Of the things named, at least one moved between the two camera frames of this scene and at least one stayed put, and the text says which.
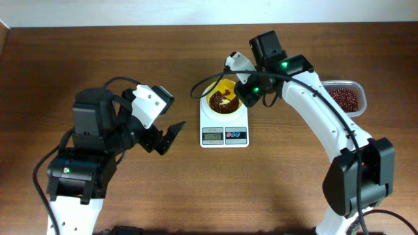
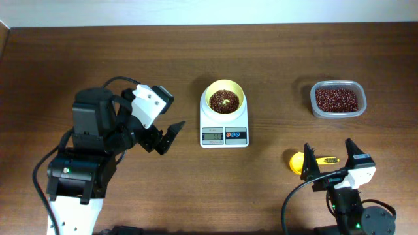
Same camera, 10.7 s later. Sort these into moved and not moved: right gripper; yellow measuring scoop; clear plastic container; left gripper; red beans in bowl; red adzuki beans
Moved: yellow measuring scoop; right gripper
Not moved: clear plastic container; red adzuki beans; red beans in bowl; left gripper
